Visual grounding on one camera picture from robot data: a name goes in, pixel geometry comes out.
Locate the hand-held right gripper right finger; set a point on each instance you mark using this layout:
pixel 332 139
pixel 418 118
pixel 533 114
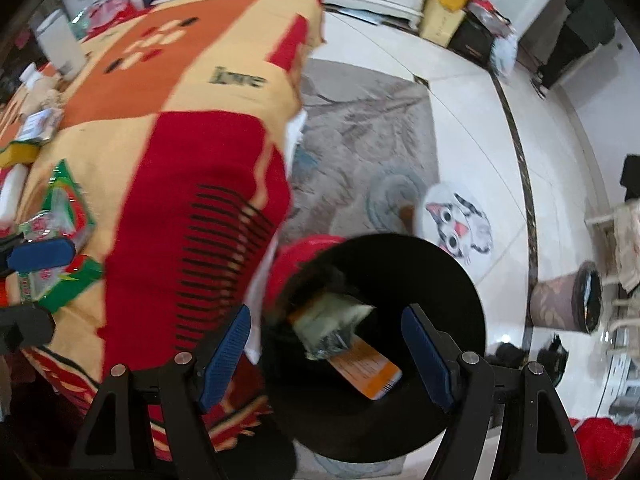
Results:
pixel 430 360

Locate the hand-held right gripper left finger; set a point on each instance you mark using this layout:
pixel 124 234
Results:
pixel 225 360

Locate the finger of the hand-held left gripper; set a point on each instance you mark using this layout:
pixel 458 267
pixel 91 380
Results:
pixel 42 256

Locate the orange white carton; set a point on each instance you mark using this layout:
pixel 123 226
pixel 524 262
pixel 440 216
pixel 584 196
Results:
pixel 372 372

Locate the green red snack packet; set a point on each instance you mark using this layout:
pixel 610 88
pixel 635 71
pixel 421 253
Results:
pixel 67 200

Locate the green silver snack wrapper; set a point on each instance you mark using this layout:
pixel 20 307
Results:
pixel 330 325

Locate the black round trash bin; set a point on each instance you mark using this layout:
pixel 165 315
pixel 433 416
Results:
pixel 385 260

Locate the white medicine box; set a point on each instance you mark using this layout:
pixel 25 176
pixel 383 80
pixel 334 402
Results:
pixel 40 125

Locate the white foam block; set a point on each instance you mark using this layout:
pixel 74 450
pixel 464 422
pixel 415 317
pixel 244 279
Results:
pixel 10 197

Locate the yellow sponge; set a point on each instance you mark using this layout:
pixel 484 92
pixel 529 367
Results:
pixel 15 154

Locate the round cat print mat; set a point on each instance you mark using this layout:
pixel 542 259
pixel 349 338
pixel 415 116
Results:
pixel 457 225

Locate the floral patterned waste bin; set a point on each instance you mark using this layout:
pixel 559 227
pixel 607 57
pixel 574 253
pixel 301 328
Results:
pixel 560 302

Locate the crumpled beige tissue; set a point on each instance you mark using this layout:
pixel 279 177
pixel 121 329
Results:
pixel 47 101

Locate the red garment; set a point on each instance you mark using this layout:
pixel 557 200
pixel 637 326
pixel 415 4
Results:
pixel 602 447

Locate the white grey tumbler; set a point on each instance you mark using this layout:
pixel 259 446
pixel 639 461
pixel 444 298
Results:
pixel 60 47

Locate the red orange printed blanket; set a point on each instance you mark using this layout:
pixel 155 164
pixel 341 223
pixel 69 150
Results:
pixel 165 85

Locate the white chair beige cushion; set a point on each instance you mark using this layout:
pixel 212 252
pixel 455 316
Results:
pixel 622 245

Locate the grey patterned rug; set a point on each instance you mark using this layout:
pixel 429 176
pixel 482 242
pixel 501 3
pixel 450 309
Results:
pixel 360 120

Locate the pink plastic bag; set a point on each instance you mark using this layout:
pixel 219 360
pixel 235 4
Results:
pixel 107 14

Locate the white plastic bag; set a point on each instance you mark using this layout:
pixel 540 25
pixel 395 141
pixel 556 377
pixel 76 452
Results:
pixel 505 57

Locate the black box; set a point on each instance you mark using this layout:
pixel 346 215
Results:
pixel 472 42

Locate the cardboard box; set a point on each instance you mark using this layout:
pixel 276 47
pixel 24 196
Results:
pixel 440 22

